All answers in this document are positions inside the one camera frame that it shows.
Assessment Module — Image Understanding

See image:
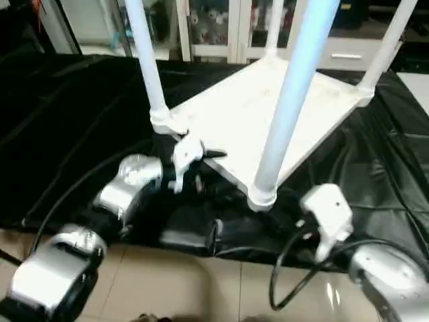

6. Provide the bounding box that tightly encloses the black plastic work mat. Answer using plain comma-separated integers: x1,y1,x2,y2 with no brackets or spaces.
0,54,429,270

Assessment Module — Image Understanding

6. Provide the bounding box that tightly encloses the white plastic table leg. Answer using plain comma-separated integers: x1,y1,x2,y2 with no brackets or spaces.
124,0,172,135
247,0,340,211
265,0,284,62
357,0,418,95

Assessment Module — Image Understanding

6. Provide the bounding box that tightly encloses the white low drawer unit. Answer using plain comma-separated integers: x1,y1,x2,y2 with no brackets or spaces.
327,37,403,72

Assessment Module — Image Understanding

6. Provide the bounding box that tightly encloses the white side table board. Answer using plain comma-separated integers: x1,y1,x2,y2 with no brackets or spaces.
395,70,429,109

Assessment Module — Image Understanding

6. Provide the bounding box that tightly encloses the black metal table leg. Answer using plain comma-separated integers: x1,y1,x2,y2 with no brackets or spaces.
0,251,22,266

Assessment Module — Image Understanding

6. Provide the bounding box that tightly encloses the white plastic children's table top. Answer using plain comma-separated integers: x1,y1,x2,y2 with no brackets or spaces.
151,57,376,211

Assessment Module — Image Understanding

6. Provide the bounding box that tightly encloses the white glass door cabinet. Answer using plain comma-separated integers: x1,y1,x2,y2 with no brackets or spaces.
178,0,304,65

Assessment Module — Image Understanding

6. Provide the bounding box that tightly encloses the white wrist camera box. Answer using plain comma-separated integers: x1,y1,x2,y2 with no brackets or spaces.
300,182,355,262
171,131,206,194

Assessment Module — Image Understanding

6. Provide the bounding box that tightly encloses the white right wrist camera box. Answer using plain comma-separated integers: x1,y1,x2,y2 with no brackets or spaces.
300,182,355,262

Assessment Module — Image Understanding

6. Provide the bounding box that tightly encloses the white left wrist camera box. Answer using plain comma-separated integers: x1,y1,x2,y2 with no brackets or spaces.
171,131,206,194

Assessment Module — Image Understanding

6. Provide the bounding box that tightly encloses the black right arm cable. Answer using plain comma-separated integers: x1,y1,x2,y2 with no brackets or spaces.
268,225,404,313

